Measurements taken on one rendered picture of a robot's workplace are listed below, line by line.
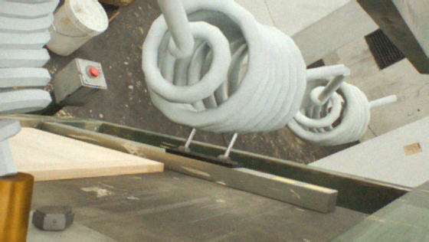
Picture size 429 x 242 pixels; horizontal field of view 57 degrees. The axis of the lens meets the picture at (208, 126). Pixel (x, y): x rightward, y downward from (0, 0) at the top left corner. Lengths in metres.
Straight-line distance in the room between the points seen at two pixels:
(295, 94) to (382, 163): 4.24
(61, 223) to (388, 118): 8.79
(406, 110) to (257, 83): 8.70
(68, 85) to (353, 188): 1.09
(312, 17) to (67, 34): 1.77
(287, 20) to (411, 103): 5.88
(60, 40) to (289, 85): 2.68
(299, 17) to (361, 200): 2.36
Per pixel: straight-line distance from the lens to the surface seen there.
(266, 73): 0.18
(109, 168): 0.83
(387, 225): 0.34
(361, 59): 9.16
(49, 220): 0.18
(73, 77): 1.59
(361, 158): 4.49
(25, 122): 1.37
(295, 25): 3.24
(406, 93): 8.90
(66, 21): 2.76
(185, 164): 0.96
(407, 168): 4.42
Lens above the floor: 1.96
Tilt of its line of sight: 30 degrees down
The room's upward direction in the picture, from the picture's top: 62 degrees clockwise
